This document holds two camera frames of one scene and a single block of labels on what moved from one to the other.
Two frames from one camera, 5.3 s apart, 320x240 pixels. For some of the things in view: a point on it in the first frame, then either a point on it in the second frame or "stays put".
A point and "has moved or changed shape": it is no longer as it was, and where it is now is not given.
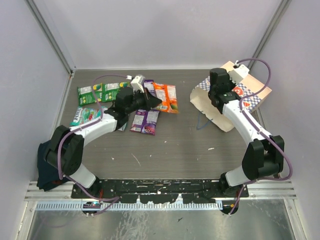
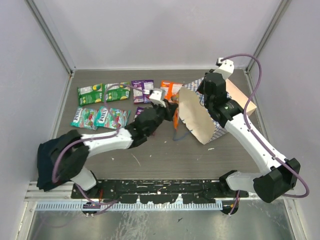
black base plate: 160,190 stays put
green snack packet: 90,94 stays put
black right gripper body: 209,93 stays put
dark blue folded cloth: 48,175 stays put
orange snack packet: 167,94 has moved or changed shape
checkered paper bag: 250,92 -> 193,111
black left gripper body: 139,101 -> 163,112
